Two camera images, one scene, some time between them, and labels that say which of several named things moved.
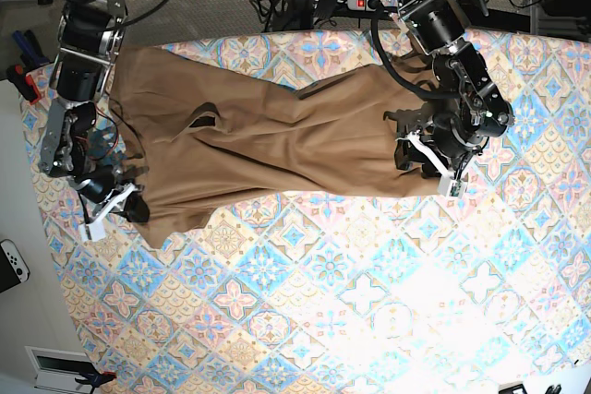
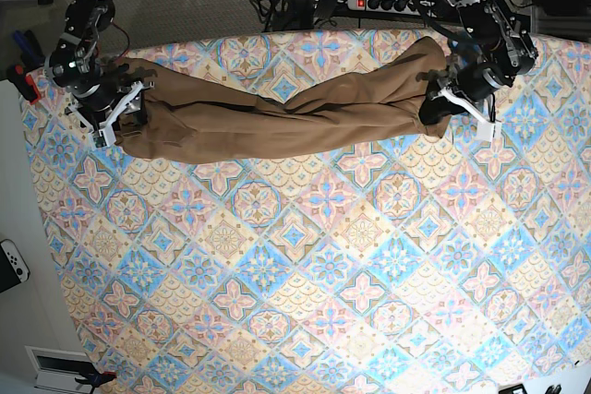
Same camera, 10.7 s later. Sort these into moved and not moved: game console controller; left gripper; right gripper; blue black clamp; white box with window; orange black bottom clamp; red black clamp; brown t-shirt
Moved: right gripper; left gripper; brown t-shirt
Not moved: orange black bottom clamp; white box with window; blue black clamp; red black clamp; game console controller
